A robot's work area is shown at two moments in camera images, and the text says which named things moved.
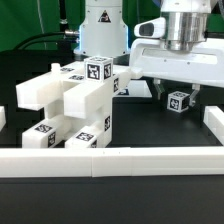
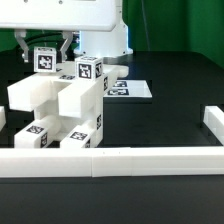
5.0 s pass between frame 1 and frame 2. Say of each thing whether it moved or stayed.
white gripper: moved
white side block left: stayed
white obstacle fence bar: stayed
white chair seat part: moved
